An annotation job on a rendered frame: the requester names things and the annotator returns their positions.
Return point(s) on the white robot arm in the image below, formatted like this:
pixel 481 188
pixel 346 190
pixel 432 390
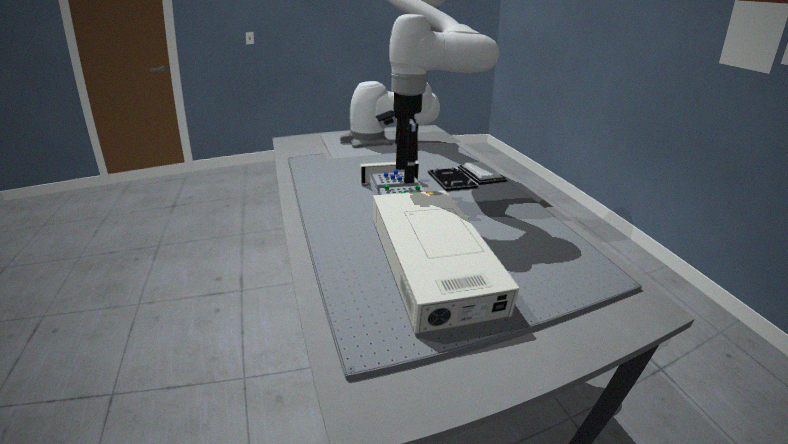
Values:
pixel 415 49

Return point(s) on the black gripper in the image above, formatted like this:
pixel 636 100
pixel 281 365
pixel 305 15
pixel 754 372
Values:
pixel 407 134

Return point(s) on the black rectangular frame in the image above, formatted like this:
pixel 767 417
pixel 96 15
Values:
pixel 479 180

